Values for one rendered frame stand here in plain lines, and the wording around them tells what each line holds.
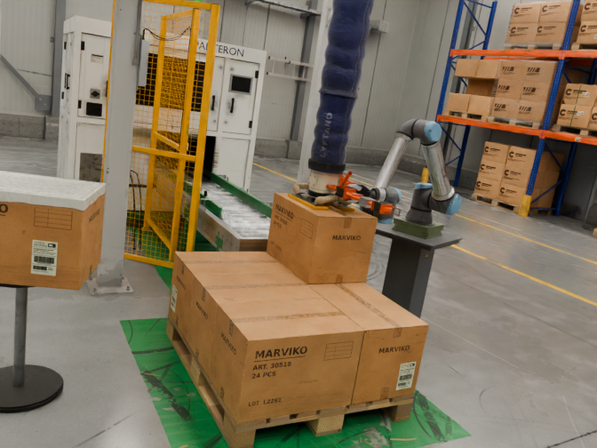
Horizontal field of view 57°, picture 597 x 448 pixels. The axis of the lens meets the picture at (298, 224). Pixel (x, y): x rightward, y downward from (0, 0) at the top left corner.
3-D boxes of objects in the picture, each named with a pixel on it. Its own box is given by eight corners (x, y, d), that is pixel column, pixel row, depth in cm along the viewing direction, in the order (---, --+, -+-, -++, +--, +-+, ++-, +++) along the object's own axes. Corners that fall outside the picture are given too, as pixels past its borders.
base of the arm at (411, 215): (413, 216, 400) (417, 203, 398) (436, 223, 388) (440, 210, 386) (400, 218, 386) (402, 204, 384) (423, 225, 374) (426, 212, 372)
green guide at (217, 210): (160, 177, 558) (160, 168, 556) (170, 177, 563) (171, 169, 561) (208, 217, 422) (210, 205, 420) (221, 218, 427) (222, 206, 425)
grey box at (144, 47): (132, 84, 382) (136, 40, 375) (140, 85, 385) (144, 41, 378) (139, 85, 365) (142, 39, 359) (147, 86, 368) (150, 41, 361)
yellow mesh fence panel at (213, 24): (90, 264, 441) (107, -11, 394) (96, 261, 451) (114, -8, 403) (191, 286, 428) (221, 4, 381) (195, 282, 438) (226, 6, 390)
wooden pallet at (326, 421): (165, 333, 344) (168, 312, 340) (305, 323, 391) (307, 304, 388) (232, 452, 242) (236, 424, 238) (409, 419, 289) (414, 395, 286)
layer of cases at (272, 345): (168, 312, 340) (174, 251, 331) (307, 304, 388) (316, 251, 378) (236, 423, 239) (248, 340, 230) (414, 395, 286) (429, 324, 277)
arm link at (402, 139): (401, 112, 341) (354, 209, 338) (417, 115, 333) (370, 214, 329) (409, 121, 350) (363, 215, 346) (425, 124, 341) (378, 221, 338)
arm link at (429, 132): (443, 200, 384) (421, 113, 336) (465, 206, 372) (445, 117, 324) (431, 214, 378) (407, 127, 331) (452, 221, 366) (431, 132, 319)
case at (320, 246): (266, 251, 360) (274, 192, 351) (318, 251, 379) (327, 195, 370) (307, 284, 309) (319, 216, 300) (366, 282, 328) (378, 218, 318)
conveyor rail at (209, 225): (155, 190, 560) (157, 172, 556) (160, 191, 563) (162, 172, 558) (234, 266, 364) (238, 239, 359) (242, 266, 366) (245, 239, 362)
